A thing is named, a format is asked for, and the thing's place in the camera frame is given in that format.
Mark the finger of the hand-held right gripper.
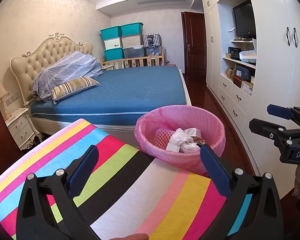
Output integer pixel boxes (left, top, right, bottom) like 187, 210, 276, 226
249, 118, 291, 147
267, 104, 300, 128

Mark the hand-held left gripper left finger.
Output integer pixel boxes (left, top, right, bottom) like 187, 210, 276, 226
16, 145, 99, 240

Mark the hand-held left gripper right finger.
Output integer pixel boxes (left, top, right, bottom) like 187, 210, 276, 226
200, 144, 283, 240

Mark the pink foam net fruit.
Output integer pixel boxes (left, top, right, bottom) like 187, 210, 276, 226
154, 127, 175, 144

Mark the pink lined trash bin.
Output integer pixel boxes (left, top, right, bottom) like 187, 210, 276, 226
134, 106, 226, 175

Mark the person's right hand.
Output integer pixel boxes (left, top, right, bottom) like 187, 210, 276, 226
293, 166, 300, 198

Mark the person's left hand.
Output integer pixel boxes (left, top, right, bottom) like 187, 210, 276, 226
109, 233, 149, 240

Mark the white built-in wardrobe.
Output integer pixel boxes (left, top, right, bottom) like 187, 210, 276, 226
201, 0, 300, 180

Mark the striped tablecloth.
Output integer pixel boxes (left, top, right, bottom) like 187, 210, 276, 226
0, 119, 253, 240

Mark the black device box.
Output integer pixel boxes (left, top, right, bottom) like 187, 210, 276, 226
227, 47, 240, 60

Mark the cream nightstand with drawers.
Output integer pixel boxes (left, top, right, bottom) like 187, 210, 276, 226
4, 107, 42, 152

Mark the striped pillow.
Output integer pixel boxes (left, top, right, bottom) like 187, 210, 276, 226
51, 77, 100, 103

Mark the blue bed mattress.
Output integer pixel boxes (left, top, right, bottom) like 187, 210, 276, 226
30, 66, 187, 125

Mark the black television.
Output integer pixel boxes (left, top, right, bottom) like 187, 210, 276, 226
232, 0, 256, 40

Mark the grey blue folded duvet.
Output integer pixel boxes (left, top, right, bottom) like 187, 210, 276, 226
32, 51, 103, 102

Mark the dark wood door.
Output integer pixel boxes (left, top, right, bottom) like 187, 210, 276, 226
181, 12, 207, 78

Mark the cream table lamp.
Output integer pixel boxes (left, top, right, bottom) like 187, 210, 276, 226
0, 80, 12, 120

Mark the teal storage box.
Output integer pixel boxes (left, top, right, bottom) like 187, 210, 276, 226
100, 26, 122, 40
120, 22, 144, 37
104, 48, 125, 61

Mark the beige tufted headboard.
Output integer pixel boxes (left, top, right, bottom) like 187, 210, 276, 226
10, 32, 93, 105

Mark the clear grey storage box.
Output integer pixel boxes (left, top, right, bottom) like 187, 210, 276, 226
123, 46, 145, 59

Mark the cream storage box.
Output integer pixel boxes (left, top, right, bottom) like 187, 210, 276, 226
104, 37, 123, 50

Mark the dark bag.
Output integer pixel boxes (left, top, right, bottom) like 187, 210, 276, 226
146, 46, 163, 57

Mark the beige storage box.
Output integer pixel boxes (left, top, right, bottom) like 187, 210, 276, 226
121, 34, 143, 48

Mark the black white checkered bag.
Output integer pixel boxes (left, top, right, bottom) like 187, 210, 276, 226
143, 34, 162, 48

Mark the slim linear air vent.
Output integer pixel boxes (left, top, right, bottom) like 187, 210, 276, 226
137, 0, 187, 5

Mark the wall outlet panel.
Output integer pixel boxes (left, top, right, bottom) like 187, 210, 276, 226
5, 94, 19, 105

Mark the wooden crib rail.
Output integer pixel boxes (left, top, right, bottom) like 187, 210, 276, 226
101, 54, 167, 69

